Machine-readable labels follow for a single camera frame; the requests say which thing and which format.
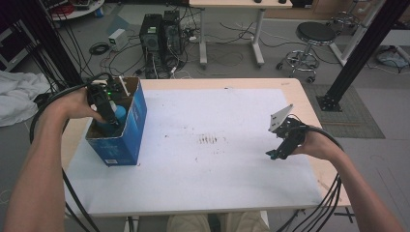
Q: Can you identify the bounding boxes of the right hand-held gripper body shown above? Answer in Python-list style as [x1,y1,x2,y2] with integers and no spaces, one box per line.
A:
[268,103,308,148]

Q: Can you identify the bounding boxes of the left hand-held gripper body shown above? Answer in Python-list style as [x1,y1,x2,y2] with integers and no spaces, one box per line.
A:
[86,75,132,109]

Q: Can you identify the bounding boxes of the white desk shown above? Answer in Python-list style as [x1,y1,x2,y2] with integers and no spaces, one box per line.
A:
[188,0,294,70]

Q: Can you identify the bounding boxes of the black metal post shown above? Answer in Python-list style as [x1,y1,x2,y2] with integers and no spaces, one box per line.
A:
[315,0,410,113]
[13,0,87,95]

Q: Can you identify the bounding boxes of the black tape cross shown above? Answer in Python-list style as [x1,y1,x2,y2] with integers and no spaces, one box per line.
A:
[333,207,356,224]

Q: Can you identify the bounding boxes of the black round stool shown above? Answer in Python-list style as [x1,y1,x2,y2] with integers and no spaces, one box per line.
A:
[276,21,338,84]

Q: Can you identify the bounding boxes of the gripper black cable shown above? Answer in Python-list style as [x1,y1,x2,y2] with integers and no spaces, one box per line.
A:
[28,72,115,232]
[276,125,344,232]

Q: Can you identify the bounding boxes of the blue cardboard box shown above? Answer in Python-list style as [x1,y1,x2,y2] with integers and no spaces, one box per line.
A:
[85,76,148,167]

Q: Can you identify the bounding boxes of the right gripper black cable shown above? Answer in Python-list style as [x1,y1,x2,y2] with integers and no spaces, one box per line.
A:
[276,125,344,232]

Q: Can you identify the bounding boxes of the coiled black cable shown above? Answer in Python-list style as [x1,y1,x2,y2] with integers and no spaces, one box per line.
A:
[88,42,111,56]

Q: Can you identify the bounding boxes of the black computer tower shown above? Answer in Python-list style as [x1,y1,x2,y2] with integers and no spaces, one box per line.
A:
[161,10,185,67]
[138,13,163,64]

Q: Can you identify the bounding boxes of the white cloth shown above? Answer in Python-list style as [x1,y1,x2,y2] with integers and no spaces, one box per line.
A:
[0,70,51,128]

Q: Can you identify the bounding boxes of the person's left hand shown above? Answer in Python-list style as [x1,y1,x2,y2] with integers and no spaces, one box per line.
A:
[44,86,106,126]

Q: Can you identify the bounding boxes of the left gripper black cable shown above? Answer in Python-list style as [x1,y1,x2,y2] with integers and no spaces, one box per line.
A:
[28,72,115,232]

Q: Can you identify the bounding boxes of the small white box device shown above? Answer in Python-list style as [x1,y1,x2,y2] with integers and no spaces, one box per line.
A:
[107,28,130,52]

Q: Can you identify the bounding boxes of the blue bottle with white cap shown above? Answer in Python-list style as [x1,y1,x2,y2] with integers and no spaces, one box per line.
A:
[96,100,128,137]

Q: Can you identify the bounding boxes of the grey floor mat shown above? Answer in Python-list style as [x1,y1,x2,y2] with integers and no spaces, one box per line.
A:
[303,84,387,140]

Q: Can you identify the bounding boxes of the white metal frame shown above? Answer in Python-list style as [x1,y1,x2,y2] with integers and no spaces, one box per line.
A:
[328,0,386,68]

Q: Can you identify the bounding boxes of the person's right hand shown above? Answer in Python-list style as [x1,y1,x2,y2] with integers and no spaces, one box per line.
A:
[291,127,344,161]

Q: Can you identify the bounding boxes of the white table mat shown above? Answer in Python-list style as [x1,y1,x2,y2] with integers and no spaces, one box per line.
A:
[64,88,323,217]

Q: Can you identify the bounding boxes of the round white table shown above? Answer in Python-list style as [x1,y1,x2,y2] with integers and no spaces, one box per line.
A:
[47,0,105,22]

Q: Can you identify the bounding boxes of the person's legs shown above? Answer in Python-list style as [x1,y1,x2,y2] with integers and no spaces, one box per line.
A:
[165,211,271,232]

